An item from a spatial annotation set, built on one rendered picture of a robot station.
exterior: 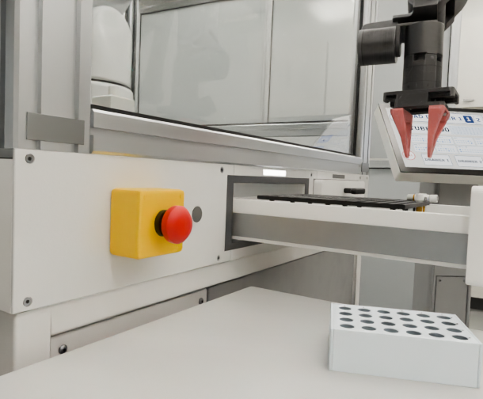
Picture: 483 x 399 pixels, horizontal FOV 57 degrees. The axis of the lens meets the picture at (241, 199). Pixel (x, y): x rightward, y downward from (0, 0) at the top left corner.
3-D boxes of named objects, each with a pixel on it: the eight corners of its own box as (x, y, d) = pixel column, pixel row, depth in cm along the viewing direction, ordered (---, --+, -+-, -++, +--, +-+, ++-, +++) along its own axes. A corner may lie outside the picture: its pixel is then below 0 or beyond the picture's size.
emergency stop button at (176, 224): (195, 242, 48) (196, 205, 48) (170, 246, 45) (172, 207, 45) (174, 239, 50) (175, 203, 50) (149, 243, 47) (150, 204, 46)
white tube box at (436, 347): (453, 351, 45) (455, 313, 45) (480, 389, 37) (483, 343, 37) (328, 337, 48) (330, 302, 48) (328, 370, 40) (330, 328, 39)
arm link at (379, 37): (439, -21, 70) (438, 26, 77) (364, -11, 75) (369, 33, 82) (435, 26, 64) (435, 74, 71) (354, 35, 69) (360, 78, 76)
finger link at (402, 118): (436, 155, 65) (439, 90, 65) (386, 155, 69) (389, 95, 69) (444, 159, 71) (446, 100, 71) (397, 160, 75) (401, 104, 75)
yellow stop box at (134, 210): (188, 252, 51) (190, 189, 51) (142, 261, 45) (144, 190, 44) (154, 247, 54) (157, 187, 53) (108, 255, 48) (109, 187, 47)
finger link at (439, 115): (441, 155, 65) (444, 90, 65) (390, 155, 69) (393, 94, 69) (448, 159, 71) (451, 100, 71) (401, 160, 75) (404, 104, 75)
